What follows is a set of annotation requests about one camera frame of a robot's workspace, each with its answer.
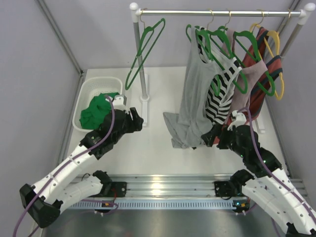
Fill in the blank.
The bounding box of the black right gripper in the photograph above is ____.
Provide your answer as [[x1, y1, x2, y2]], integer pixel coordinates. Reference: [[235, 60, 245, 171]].
[[201, 122, 246, 158]]

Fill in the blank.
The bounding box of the green tank top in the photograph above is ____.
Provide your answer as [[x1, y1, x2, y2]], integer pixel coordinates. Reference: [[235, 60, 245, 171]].
[[79, 92, 119, 130]]

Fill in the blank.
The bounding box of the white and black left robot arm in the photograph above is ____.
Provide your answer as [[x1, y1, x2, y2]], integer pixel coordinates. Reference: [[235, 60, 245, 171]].
[[19, 107, 144, 228]]

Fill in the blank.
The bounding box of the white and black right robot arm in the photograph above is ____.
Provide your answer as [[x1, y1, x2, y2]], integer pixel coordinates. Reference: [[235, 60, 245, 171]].
[[202, 125, 316, 237]]

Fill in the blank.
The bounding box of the black white striped tank top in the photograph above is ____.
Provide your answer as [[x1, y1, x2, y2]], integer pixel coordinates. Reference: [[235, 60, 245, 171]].
[[198, 29, 242, 125]]

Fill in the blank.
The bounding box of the grey tank top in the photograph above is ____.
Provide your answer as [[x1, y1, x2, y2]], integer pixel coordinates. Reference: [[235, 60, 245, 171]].
[[162, 26, 237, 149]]

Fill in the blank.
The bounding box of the pink tank top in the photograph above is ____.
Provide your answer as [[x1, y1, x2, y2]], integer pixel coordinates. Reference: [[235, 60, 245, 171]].
[[215, 29, 267, 124]]

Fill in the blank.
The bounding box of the rust red tank top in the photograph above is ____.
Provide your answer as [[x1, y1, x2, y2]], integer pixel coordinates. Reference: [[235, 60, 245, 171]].
[[242, 25, 284, 119]]

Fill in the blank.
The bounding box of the green hanger with striped top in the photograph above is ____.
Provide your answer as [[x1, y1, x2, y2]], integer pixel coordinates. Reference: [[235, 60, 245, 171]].
[[195, 9, 248, 94]]

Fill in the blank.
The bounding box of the green hanger with pink top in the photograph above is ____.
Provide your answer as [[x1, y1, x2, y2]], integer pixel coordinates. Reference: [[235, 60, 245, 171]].
[[233, 9, 276, 97]]

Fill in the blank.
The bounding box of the yellow hanger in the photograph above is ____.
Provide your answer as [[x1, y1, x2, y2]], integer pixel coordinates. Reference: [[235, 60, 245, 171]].
[[249, 9, 293, 101]]

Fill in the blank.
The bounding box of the white plastic basket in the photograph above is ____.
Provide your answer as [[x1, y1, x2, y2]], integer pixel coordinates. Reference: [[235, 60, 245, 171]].
[[72, 77, 123, 132]]

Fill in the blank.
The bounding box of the metal clothes rack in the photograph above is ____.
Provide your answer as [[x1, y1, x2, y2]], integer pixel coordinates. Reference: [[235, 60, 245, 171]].
[[129, 2, 316, 127]]

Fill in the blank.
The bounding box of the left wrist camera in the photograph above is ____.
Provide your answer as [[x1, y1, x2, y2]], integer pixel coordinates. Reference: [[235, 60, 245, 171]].
[[111, 95, 127, 111]]

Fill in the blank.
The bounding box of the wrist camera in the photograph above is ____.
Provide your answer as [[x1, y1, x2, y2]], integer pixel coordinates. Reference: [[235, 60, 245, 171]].
[[111, 95, 127, 111], [227, 110, 247, 130]]

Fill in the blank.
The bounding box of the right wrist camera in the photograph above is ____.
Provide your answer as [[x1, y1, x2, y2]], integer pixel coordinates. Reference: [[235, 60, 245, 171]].
[[227, 110, 247, 130]]

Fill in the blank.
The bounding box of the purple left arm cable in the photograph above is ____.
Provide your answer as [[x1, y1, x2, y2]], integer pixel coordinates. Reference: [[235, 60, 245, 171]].
[[12, 95, 119, 237]]

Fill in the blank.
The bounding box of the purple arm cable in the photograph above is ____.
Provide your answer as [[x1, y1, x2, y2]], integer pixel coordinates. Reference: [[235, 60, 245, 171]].
[[12, 95, 119, 237], [237, 106, 316, 237]]

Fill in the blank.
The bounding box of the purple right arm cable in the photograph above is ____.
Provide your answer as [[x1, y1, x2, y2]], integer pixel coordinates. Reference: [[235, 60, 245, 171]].
[[237, 106, 316, 237]]

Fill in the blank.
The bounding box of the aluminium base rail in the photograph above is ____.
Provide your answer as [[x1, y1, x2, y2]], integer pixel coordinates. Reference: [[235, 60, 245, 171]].
[[61, 174, 309, 198]]

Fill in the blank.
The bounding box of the grey slotted cable duct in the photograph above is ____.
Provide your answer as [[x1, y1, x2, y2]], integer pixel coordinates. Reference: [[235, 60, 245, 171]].
[[66, 199, 250, 210]]

